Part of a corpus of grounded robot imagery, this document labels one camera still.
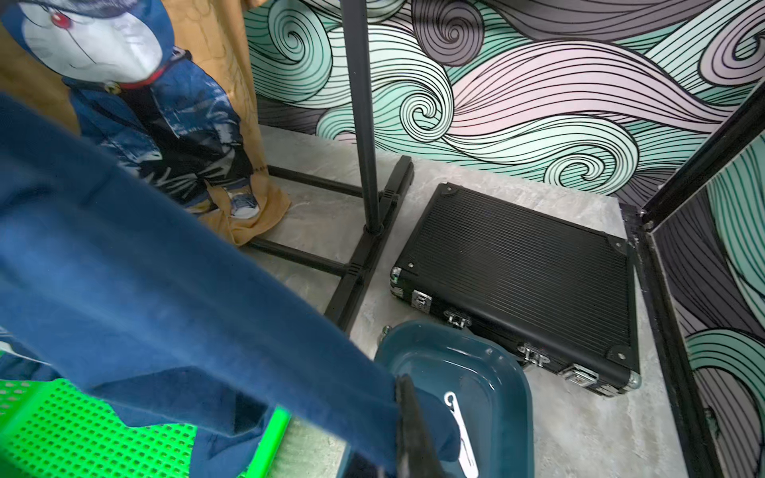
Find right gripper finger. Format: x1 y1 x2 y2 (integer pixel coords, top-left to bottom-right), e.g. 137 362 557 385
396 376 446 478

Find white clothespin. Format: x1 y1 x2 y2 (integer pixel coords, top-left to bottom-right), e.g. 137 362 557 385
443 392 479 478

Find navy Mickey print t-shirt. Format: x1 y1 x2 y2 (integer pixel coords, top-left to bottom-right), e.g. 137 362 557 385
1 97 460 477

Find tan cartoon print t-shirt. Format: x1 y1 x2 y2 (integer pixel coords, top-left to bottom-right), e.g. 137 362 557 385
1 1 291 246

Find teal plastic tray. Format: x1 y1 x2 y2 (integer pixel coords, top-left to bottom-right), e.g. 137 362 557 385
337 319 536 478

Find black ribbed case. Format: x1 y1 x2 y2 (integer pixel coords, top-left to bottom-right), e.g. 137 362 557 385
390 183 643 398

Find green plastic basket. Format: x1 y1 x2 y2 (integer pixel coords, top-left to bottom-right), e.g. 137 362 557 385
0 377 293 478

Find black clothes rack frame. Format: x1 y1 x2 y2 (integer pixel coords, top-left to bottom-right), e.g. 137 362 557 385
247 1 414 334

